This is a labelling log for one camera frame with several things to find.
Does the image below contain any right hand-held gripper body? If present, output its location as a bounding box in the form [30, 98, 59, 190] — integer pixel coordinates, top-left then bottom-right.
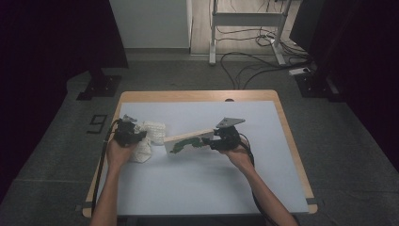
[213, 117, 247, 151]

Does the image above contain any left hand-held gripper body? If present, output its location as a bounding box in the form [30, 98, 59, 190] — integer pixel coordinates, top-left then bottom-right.
[112, 114, 142, 148]

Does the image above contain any white knitted cloth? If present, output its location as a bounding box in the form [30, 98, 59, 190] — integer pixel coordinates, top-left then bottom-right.
[129, 120, 168, 164]

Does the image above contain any caterpillar picture book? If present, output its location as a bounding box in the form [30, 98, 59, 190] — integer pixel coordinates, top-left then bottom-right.
[163, 127, 217, 155]

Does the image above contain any person's right hand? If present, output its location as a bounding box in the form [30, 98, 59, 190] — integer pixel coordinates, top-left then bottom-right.
[219, 139, 256, 173]

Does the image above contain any person's left hand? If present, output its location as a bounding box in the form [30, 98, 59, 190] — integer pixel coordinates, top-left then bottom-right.
[105, 137, 139, 172]

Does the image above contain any wooden table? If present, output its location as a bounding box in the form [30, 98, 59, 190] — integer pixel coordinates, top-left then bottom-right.
[82, 89, 318, 218]

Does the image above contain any black stand base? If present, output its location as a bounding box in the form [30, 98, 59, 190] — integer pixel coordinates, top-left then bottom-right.
[295, 70, 343, 103]
[75, 67, 122, 102]

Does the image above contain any white power strip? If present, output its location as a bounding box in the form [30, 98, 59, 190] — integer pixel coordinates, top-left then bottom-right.
[288, 66, 311, 77]

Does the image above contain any black curtain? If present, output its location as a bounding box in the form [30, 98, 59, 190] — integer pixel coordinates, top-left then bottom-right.
[309, 0, 399, 172]
[0, 0, 129, 202]

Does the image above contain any white cabinet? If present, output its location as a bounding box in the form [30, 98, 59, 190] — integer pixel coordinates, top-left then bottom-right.
[108, 0, 193, 50]

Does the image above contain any black monitor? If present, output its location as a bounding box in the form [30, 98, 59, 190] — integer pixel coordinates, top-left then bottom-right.
[289, 0, 318, 53]

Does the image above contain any tangle of black floor cables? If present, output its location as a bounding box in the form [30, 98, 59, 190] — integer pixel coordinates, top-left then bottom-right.
[215, 24, 310, 90]

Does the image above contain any white desk frame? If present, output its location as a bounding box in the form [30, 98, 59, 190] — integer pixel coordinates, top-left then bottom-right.
[208, 0, 293, 66]

